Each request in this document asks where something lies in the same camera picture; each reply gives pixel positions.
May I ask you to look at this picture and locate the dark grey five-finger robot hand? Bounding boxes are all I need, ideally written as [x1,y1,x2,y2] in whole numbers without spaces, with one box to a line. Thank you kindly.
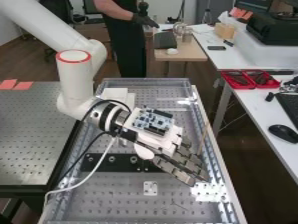
[123,107,210,187]

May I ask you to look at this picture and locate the thin drill bit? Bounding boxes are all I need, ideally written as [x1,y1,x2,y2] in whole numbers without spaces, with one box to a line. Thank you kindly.
[170,198,190,211]

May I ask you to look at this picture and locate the small white screwed block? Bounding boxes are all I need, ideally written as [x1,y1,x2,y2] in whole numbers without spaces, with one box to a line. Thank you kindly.
[142,180,159,197]

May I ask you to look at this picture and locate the clear box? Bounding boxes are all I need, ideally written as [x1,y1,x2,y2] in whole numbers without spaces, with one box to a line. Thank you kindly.
[38,77,247,224]

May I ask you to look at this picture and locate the black plate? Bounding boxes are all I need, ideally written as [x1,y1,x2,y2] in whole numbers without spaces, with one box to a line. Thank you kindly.
[79,152,166,173]

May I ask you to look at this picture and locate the small white box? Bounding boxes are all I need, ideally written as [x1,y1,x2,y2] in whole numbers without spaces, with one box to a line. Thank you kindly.
[102,87,137,108]

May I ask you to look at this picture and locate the long white desk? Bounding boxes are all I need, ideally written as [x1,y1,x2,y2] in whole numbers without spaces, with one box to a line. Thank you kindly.
[211,73,298,186]

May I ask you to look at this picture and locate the red tray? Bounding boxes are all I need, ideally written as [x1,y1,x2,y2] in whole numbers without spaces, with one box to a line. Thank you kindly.
[244,69,282,89]
[219,69,258,90]

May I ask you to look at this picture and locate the black computer mouse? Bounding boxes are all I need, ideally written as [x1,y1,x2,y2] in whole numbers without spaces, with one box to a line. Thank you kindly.
[267,123,298,145]

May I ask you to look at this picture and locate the black keyboard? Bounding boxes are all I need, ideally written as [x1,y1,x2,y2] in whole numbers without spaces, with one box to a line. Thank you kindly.
[274,92,298,132]

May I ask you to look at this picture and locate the wooden desk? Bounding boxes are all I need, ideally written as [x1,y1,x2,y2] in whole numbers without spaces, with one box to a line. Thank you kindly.
[151,29,208,78]

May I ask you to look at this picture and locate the black phone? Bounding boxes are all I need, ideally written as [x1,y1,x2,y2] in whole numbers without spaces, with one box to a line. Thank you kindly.
[206,45,227,52]

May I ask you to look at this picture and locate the white desk with printer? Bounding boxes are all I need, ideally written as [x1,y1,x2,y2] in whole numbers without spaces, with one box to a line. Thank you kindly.
[190,22,298,73]

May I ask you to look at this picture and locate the black box device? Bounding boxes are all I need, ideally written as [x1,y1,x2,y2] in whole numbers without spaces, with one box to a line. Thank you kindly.
[151,30,178,50]

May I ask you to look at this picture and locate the person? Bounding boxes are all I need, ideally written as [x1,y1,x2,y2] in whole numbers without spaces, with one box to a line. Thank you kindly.
[91,0,161,79]

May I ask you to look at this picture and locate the cardboard box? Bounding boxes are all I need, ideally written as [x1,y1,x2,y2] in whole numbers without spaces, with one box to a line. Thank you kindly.
[212,21,236,40]

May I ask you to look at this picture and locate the pink paper sheet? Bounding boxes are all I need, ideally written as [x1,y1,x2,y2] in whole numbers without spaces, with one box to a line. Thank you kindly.
[0,78,18,91]
[10,80,36,91]

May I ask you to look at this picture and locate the black printer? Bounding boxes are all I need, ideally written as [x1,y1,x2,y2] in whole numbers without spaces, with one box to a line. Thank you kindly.
[244,9,298,46]

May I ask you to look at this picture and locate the white cable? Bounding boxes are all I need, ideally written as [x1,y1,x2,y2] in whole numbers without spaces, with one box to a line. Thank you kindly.
[42,134,118,208]

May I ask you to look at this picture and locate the black cable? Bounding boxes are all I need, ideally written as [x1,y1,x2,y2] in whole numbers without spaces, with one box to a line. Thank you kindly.
[54,131,111,191]

